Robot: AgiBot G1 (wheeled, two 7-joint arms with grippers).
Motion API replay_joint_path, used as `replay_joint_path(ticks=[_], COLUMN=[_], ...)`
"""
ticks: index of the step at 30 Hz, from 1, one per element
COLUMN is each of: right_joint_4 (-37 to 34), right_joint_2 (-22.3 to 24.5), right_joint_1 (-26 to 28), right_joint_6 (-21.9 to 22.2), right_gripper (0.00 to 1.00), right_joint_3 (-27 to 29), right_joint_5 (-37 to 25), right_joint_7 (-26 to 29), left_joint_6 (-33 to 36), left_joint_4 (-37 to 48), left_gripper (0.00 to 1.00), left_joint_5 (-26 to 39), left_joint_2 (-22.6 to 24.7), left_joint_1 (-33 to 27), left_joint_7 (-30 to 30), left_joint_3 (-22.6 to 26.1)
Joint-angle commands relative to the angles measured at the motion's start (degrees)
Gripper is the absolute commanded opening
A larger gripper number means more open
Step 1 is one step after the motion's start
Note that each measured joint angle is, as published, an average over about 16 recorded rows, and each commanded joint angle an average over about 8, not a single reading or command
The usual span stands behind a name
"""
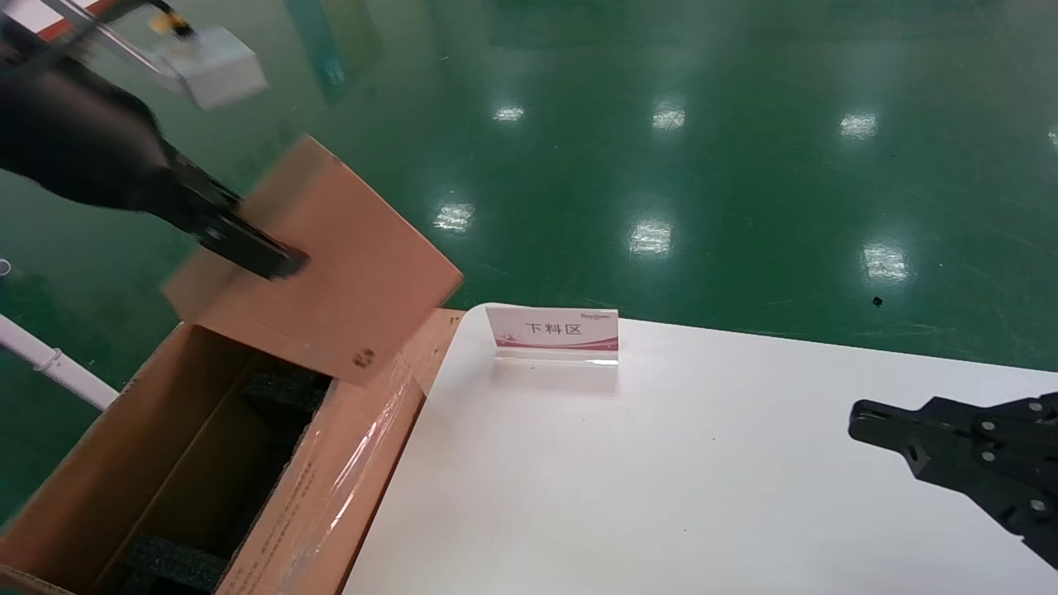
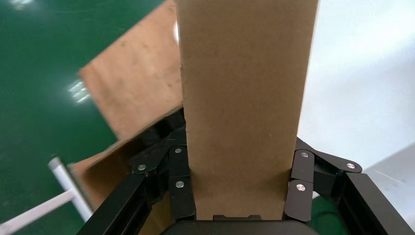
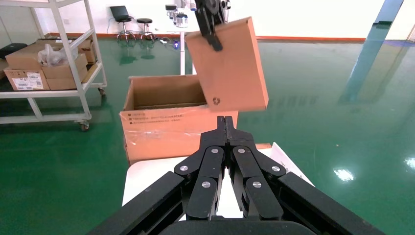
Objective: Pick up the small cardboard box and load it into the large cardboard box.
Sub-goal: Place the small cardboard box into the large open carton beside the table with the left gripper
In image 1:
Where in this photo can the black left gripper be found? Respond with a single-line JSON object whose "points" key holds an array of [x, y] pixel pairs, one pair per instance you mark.
{"points": [[74, 140]]}

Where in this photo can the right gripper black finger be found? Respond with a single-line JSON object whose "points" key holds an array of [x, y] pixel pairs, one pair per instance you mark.
{"points": [[967, 442]]}

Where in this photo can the small cardboard box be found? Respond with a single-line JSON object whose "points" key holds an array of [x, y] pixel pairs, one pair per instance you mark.
{"points": [[355, 264]]}

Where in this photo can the large open cardboard box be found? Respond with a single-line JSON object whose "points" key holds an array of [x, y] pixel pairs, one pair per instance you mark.
{"points": [[99, 479]]}

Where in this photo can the black foam block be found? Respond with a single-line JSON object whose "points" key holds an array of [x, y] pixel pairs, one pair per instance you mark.
{"points": [[173, 566], [285, 397]]}

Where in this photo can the wooden board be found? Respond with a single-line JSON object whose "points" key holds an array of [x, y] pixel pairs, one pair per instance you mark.
{"points": [[442, 339]]}

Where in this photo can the acrylic sign with red stripe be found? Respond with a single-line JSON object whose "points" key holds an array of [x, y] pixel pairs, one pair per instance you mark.
{"points": [[554, 330]]}

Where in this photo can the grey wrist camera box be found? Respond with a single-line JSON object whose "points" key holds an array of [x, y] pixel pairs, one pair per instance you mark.
{"points": [[219, 70]]}

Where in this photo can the silver camera mount bracket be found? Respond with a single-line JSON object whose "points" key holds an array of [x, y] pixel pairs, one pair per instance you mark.
{"points": [[140, 54]]}

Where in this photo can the white metal pipe frame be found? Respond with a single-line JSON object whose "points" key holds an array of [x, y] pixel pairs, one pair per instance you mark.
{"points": [[58, 364]]}

